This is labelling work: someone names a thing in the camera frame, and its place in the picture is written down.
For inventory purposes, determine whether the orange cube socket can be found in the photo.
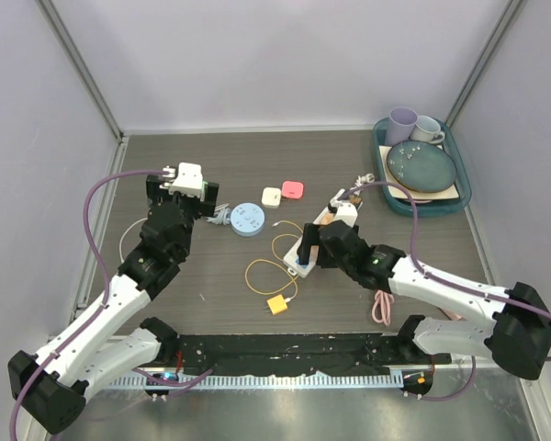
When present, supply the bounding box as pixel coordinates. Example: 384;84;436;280
320;212;335;226

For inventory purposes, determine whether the white multicolour power strip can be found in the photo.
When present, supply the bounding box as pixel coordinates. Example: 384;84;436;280
283;188;363;278

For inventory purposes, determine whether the dark green cube socket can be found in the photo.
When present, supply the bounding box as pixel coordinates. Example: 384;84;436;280
347;194;362;207

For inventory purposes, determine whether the white charger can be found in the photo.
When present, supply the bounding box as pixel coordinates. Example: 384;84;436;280
261;187;282;209

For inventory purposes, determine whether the pink cube socket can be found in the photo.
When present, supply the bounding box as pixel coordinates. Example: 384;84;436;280
309;245;319;263

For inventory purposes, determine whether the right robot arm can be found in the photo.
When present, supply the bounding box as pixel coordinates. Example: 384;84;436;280
298;220;551;380

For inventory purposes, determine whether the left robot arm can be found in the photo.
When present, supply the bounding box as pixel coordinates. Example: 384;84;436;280
7;167;219;439

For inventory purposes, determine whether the round light blue socket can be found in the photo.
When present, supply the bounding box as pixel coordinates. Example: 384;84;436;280
230;202;265;237

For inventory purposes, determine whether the red pink flat charger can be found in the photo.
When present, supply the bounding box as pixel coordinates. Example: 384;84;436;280
281;180;304;199

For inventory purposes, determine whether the teal plastic tray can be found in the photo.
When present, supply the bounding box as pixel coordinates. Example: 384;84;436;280
372;118;472;218

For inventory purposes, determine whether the yellow charger block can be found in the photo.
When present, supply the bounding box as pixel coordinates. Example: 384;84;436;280
265;295;288;316

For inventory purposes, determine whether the cream square plate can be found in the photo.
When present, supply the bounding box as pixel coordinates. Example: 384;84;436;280
378;145;459;203

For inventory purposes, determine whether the dark blue plate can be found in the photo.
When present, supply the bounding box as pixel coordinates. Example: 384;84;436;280
386;141;456;193

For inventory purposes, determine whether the pink power strip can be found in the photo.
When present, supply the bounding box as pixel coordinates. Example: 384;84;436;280
443;310;462;321

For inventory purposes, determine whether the purple cup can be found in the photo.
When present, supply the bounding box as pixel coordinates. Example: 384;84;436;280
385;107;418;146

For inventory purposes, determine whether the grey blue mug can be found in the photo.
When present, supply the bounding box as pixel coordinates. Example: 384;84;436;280
410;115;445;144

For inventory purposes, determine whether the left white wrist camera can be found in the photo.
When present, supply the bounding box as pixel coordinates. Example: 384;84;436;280
160;162;205;198

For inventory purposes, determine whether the white thin cable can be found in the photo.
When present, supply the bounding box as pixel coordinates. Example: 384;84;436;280
118;204;234;266

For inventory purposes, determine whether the black mounting base plate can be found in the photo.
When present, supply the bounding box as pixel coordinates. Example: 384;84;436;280
175;333;452;377

